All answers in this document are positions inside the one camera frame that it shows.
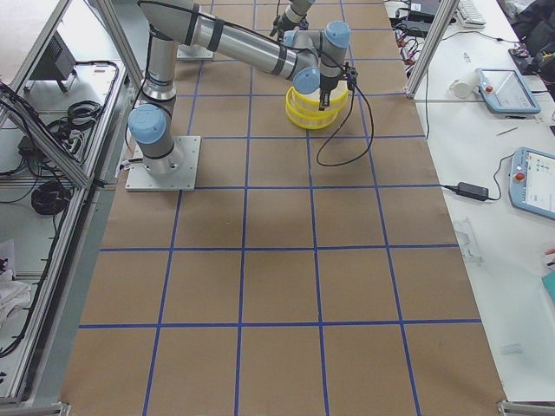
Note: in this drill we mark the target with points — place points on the yellow steamer layer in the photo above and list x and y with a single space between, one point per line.
309 104
310 122

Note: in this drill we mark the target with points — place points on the aluminium frame side rail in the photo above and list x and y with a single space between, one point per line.
58 158

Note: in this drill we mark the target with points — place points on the teach pendant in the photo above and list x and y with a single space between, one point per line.
505 92
531 183

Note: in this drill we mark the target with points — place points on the black electronics box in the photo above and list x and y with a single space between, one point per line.
57 63

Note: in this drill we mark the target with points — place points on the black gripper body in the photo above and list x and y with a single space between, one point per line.
327 82

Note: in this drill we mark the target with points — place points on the lower teach pendant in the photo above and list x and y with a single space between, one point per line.
531 183

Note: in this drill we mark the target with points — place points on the clear plastic bracket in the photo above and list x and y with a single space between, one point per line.
466 240

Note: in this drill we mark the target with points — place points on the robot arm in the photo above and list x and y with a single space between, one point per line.
293 17
311 59

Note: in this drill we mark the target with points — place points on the black power brick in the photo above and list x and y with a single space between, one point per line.
475 192

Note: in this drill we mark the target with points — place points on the upper teach pendant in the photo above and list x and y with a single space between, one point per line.
505 92

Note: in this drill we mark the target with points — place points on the white cup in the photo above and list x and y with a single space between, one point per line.
465 86

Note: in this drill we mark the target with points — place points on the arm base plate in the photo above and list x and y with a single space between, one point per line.
177 171

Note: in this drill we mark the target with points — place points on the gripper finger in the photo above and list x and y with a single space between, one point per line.
324 101

